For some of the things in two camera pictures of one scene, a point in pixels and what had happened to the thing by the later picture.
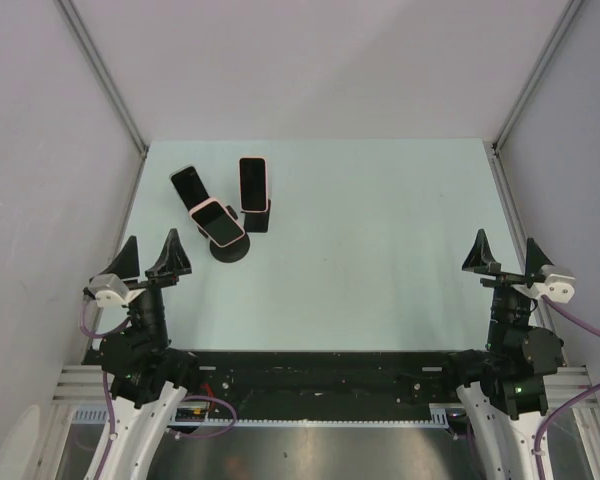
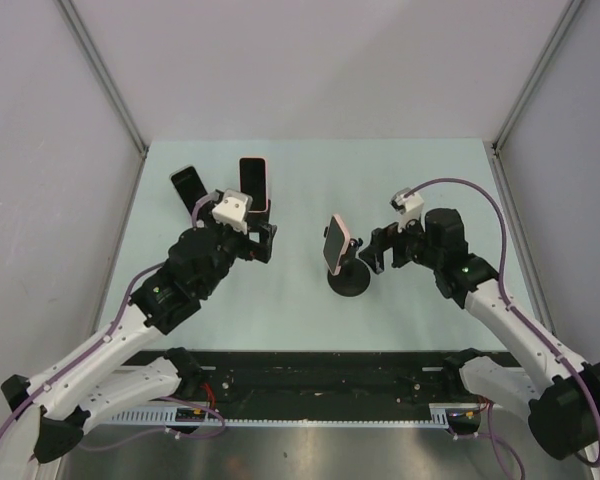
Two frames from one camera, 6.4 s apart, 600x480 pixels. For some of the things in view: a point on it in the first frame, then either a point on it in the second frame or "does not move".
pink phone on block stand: [253, 184] does not move
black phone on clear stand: [189, 186] does not move
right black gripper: [533, 262] -> [384, 239]
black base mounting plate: [319, 384] does not move
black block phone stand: [257, 222] does not move
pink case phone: [216, 223] -> [336, 244]
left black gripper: [173, 261] -> [259, 250]
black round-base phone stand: [234, 252] -> [354, 275]
